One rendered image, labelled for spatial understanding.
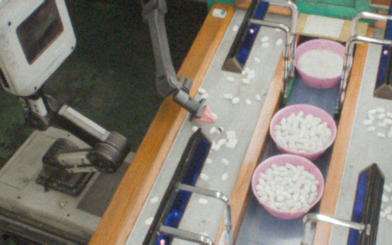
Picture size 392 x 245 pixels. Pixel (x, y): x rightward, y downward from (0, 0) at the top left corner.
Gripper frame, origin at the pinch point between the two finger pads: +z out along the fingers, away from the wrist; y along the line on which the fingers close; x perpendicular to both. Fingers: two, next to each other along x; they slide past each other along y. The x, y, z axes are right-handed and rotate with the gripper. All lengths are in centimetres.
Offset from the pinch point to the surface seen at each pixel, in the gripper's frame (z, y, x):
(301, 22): 17, 71, -16
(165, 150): -10.7, -19.5, 9.0
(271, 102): 15.7, 15.7, -13.7
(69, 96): -44, 63, 133
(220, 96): -0.5, 16.3, 2.6
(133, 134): -4, 44, 101
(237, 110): 6.8, 10.0, -3.4
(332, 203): 41, -28, -35
